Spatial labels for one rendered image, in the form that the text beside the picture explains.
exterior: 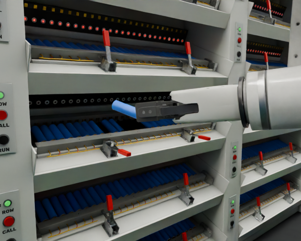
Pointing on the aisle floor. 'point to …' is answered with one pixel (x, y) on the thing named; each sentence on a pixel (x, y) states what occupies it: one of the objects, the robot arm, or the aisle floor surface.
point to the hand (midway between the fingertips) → (150, 111)
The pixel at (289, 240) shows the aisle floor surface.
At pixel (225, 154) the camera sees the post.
